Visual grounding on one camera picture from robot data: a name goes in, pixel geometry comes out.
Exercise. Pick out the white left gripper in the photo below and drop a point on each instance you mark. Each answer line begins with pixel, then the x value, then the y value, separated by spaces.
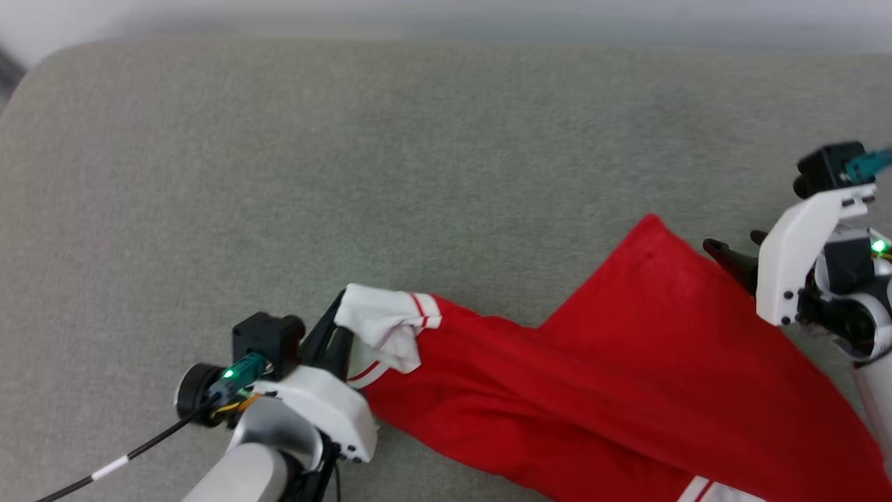
pixel 334 411

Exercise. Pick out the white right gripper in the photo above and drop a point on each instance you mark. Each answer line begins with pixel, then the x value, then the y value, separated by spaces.
pixel 794 251

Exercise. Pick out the red and white garment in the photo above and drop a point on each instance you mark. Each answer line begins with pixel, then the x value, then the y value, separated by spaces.
pixel 627 362

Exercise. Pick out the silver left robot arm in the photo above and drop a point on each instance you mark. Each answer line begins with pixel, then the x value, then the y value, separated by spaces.
pixel 244 474

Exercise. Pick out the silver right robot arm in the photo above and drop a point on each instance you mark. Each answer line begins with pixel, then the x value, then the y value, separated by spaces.
pixel 879 335

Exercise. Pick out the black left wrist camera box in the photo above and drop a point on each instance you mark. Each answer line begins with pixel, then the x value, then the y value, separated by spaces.
pixel 268 338

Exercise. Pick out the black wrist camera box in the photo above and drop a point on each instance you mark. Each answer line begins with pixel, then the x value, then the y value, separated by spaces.
pixel 826 167
pixel 268 338

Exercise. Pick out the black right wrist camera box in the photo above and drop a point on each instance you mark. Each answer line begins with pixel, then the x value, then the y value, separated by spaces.
pixel 826 167

